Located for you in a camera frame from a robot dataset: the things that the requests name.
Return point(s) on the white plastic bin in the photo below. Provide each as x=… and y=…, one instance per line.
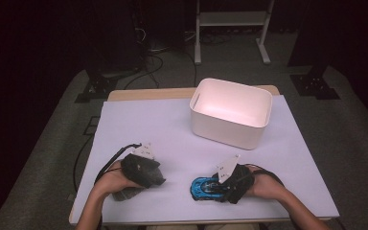
x=230, y=108

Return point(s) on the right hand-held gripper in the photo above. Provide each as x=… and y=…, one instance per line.
x=239, y=182

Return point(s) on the blue and black toy car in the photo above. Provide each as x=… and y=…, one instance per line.
x=204, y=188

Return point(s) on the grey fluffy cloth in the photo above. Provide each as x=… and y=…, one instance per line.
x=126, y=194

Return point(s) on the black stand base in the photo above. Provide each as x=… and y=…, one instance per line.
x=314, y=86
x=97, y=87

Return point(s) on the white table cover sheet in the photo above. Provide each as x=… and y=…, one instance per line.
x=172, y=127

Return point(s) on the white metal stand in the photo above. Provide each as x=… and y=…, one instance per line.
x=230, y=18

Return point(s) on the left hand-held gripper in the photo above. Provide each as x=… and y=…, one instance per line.
x=139, y=171

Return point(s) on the wooden table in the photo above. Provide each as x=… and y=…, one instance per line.
x=147, y=94

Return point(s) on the person's left hand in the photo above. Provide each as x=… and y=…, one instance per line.
x=115, y=180

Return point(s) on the person's right hand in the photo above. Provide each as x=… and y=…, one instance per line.
x=266, y=185

